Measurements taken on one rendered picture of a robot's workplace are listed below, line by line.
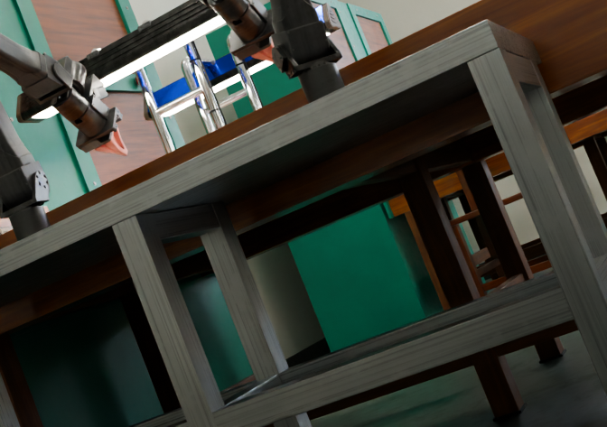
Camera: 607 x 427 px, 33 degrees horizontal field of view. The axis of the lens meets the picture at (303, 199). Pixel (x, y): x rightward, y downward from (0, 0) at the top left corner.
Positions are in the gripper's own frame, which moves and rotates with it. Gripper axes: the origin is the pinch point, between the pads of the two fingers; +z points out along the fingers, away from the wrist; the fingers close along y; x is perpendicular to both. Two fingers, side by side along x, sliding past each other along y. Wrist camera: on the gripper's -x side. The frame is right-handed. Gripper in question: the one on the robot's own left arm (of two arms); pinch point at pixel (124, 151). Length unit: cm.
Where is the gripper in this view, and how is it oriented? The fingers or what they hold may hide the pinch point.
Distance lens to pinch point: 224.3
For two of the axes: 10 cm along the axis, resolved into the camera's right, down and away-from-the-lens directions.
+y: -8.4, 3.7, 3.9
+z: 5.4, 5.5, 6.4
